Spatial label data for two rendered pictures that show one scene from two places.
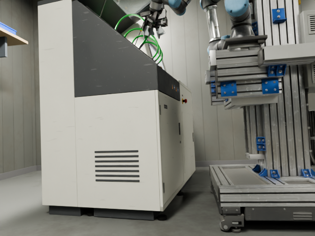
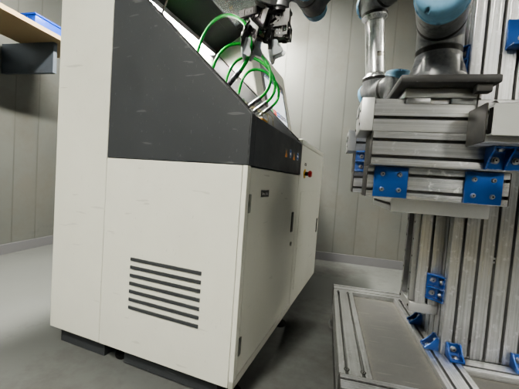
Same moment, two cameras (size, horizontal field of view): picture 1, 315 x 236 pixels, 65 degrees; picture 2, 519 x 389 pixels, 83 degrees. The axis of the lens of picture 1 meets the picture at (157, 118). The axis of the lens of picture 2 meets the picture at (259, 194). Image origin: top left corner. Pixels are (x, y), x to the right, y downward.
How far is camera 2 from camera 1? 0.61 m
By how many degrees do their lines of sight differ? 7
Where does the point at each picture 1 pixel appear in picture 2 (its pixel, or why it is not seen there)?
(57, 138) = (77, 224)
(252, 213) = not seen: outside the picture
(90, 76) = (135, 123)
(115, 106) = (171, 185)
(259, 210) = not seen: outside the picture
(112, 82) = (170, 139)
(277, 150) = (467, 307)
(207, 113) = (344, 185)
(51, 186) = (63, 299)
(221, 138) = (360, 224)
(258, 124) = (435, 250)
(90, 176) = (121, 299)
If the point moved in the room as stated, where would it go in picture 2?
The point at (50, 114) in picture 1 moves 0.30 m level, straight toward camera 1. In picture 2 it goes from (70, 180) to (42, 184)
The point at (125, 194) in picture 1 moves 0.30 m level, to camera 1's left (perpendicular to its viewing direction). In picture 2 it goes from (172, 343) to (89, 333)
